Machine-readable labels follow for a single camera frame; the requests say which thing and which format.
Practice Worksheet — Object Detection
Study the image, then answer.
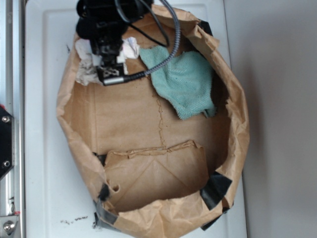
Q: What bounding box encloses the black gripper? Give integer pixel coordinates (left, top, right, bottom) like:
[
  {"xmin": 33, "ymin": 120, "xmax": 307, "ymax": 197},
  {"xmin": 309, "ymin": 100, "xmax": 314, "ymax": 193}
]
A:
[{"xmin": 75, "ymin": 0, "xmax": 154, "ymax": 67}]

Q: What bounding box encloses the white paper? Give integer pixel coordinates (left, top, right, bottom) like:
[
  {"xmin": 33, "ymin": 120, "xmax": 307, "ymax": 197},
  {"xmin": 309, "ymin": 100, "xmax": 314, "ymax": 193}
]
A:
[{"xmin": 75, "ymin": 37, "xmax": 140, "ymax": 86}]

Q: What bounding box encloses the teal terry cloth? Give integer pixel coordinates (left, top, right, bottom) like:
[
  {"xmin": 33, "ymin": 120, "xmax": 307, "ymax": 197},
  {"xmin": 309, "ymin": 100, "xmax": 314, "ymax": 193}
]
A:
[{"xmin": 151, "ymin": 51, "xmax": 216, "ymax": 120}]

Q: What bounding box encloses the black mounting plate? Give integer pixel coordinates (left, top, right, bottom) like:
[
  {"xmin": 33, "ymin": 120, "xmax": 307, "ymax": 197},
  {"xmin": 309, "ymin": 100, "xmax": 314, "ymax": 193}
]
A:
[{"xmin": 0, "ymin": 105, "xmax": 13, "ymax": 179}]

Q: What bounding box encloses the brown paper bag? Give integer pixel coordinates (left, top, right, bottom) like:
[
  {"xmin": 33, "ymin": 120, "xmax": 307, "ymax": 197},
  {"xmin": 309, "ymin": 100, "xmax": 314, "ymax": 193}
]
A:
[{"xmin": 56, "ymin": 9, "xmax": 250, "ymax": 238}]

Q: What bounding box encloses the small silver wrist camera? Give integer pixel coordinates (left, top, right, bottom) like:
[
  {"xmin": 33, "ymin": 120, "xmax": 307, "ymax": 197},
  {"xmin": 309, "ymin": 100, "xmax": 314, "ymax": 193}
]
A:
[{"xmin": 96, "ymin": 63, "xmax": 125, "ymax": 86}]

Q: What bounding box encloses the aluminium frame rail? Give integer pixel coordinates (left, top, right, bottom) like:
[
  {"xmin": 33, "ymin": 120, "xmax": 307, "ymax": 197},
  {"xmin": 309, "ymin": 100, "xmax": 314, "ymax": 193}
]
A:
[{"xmin": 0, "ymin": 0, "xmax": 26, "ymax": 238}]

